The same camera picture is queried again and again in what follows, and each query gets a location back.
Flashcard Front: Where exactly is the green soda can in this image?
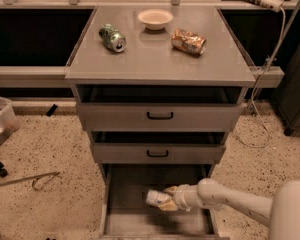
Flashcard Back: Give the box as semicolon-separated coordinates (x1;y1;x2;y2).
99;24;126;53

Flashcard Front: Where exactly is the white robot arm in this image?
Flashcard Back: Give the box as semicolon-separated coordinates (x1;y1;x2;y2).
147;178;300;240

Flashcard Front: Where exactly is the metal hook rod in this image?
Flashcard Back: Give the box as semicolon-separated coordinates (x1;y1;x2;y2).
0;171;59;187

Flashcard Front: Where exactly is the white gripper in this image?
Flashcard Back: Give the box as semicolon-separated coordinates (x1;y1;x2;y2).
158;184;200;211

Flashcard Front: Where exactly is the small black block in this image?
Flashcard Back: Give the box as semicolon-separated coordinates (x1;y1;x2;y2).
46;104;58;117

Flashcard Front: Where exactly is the white bowl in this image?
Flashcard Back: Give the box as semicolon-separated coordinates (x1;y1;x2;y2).
138;9;173;31

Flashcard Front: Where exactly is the top grey drawer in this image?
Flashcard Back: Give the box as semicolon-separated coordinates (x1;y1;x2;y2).
76;84;242;132

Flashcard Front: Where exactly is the crushed orange soda can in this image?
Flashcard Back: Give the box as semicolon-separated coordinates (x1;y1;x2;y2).
171;28;206;56

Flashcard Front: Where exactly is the grey drawer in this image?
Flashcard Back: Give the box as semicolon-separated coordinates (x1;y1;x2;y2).
91;131;225;164
100;164;219;240
76;84;242;132

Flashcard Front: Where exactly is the middle grey drawer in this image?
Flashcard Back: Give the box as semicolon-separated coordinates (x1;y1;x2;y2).
91;131;225;164

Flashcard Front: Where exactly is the bottom grey drawer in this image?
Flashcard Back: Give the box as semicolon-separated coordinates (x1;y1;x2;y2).
100;164;219;240

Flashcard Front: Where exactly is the grey drawer cabinet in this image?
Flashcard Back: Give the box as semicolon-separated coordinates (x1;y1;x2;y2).
65;5;257;240

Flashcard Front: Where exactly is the clear plastic storage bin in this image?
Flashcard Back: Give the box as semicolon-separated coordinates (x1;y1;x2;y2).
0;97;19;145

